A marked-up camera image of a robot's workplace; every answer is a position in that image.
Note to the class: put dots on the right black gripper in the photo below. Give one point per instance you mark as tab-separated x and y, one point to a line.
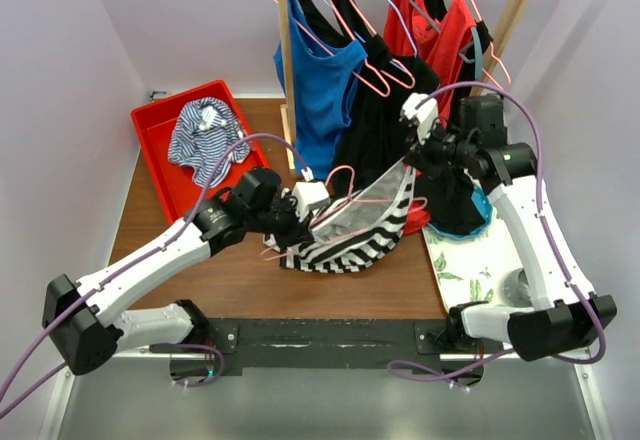
419	154

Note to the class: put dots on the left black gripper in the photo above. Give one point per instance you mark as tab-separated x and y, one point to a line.
295	227

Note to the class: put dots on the black white striped tank top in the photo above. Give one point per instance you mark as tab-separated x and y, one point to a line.
355	230

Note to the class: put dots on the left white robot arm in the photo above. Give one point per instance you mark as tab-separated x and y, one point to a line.
91	320

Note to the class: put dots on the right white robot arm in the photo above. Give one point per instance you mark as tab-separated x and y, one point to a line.
565	313

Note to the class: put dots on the black red tank top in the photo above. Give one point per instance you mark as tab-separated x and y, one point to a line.
449	195

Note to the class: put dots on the blue tank top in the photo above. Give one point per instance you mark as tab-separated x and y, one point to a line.
324	89

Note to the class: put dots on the grey blue hanger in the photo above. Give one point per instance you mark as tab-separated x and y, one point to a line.
450	38

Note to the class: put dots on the blue white striped shirt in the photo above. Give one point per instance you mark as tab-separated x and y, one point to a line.
204	130

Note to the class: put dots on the floral pattern tray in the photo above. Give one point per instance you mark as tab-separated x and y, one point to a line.
473	270

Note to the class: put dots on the red plastic bin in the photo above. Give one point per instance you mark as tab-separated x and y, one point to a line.
154	124

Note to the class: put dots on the wooden clothes rack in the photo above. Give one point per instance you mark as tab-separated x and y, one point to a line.
503	33

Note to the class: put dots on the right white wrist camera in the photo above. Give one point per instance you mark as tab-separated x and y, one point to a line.
419	112

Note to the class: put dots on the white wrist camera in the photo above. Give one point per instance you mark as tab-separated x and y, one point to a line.
310	194
419	112

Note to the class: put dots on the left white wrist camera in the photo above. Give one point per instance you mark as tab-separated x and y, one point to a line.
310	194

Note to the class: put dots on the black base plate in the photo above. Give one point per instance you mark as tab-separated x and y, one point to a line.
328	344

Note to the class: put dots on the aluminium frame rail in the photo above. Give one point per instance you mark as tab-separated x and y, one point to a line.
157	393

